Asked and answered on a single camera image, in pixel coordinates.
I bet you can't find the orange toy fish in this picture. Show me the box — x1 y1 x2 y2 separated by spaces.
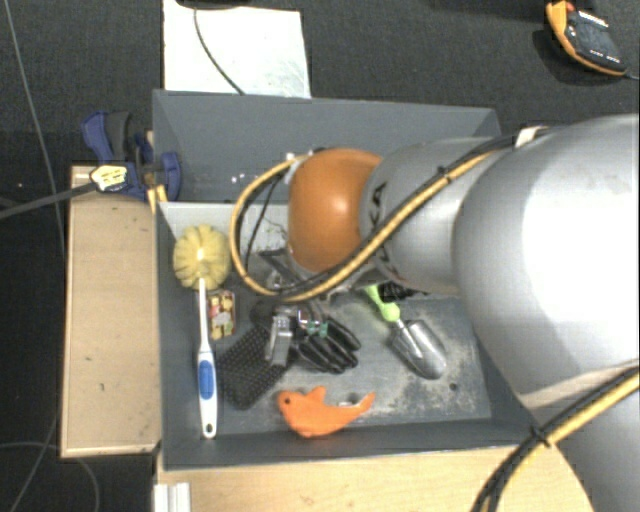
276 385 377 439

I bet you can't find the pale wood board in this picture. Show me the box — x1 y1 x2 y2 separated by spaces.
59 164 163 459

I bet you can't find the green handled metal trowel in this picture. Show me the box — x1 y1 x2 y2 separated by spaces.
361 283 448 381

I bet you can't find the grey metal bin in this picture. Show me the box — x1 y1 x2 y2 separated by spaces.
151 88 532 470

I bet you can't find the yellow brush with white handle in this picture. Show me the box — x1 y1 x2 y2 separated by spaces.
172 224 234 440

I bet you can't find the small colourful candy packet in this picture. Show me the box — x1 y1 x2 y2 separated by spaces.
205 289 238 343

